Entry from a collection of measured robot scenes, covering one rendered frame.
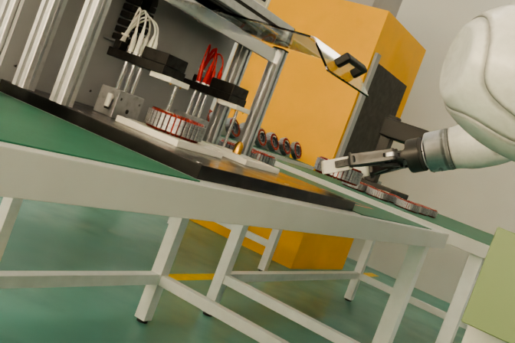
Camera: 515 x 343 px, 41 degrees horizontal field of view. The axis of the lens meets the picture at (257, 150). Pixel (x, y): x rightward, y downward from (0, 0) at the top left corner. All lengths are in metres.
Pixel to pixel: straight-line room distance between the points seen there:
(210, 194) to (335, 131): 3.99
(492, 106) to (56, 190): 0.46
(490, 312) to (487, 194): 5.83
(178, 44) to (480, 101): 1.01
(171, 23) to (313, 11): 3.71
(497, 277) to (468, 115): 0.19
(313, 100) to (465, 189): 2.03
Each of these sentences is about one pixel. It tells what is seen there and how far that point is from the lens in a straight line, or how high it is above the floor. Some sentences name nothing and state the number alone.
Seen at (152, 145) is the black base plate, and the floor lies 0.77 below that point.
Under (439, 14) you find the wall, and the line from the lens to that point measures 6.96.
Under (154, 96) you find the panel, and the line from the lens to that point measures 1.63.
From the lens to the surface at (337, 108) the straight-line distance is 4.98.
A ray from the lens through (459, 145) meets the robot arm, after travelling 1.49.
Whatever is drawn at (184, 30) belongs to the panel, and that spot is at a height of 1.00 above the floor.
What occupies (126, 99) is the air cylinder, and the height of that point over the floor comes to 0.81.
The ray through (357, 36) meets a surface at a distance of 5.07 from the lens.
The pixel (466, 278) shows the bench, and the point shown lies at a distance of 2.70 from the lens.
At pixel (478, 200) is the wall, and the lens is 6.50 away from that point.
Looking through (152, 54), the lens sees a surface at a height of 0.91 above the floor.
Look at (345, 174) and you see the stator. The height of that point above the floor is 0.82.
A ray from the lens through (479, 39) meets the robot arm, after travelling 0.77.
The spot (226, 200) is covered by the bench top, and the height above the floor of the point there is 0.73.
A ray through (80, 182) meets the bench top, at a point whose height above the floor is 0.72.
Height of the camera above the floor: 0.85
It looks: 2 degrees down
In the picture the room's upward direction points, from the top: 21 degrees clockwise
